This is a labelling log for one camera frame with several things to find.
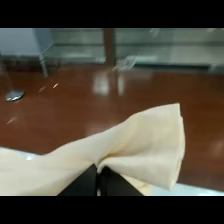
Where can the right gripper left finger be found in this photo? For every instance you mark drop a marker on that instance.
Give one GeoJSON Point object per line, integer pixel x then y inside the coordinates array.
{"type": "Point", "coordinates": [83, 185]}

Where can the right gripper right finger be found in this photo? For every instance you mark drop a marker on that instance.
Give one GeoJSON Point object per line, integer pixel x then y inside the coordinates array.
{"type": "Point", "coordinates": [115, 185]}

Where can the cream garment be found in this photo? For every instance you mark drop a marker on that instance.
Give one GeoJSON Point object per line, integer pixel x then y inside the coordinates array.
{"type": "Point", "coordinates": [146, 143]}

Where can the silver round stand base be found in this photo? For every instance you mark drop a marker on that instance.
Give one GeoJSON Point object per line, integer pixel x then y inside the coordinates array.
{"type": "Point", "coordinates": [14, 95]}

